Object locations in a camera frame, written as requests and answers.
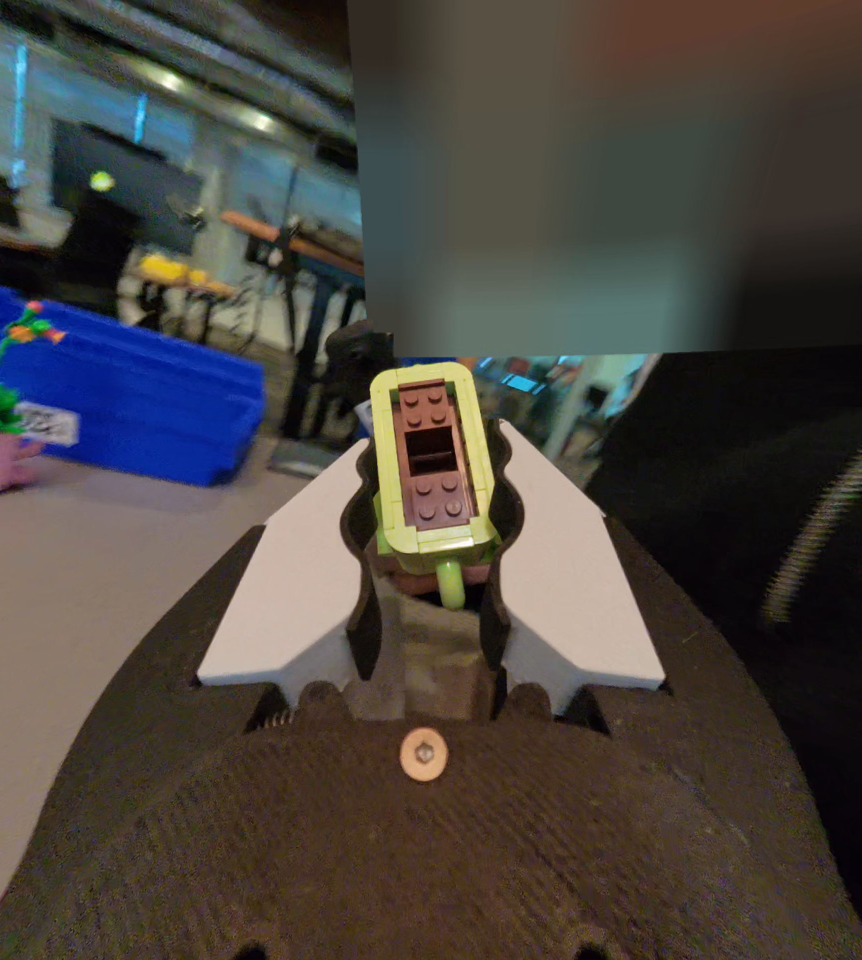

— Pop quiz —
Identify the blue storage bin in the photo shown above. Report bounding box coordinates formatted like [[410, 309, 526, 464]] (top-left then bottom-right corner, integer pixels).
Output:
[[0, 283, 267, 489]]

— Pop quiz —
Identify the wooden-top standing desk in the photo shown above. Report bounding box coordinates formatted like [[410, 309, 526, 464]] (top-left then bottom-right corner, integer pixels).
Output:
[[221, 210, 366, 438]]

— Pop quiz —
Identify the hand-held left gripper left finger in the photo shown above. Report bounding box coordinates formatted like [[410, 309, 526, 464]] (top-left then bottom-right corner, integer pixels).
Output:
[[197, 438, 385, 702]]

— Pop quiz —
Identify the black monitor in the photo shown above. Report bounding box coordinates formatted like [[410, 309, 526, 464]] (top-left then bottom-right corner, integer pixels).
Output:
[[52, 116, 203, 256]]

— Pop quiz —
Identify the lime green brick pot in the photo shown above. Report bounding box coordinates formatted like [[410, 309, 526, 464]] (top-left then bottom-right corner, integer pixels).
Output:
[[369, 361, 503, 610]]

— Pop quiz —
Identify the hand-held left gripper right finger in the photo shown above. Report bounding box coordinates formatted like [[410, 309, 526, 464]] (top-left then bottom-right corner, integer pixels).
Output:
[[479, 420, 666, 714]]

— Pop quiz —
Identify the person's right hand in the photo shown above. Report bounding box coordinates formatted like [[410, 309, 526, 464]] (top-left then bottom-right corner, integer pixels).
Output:
[[377, 555, 493, 601]]

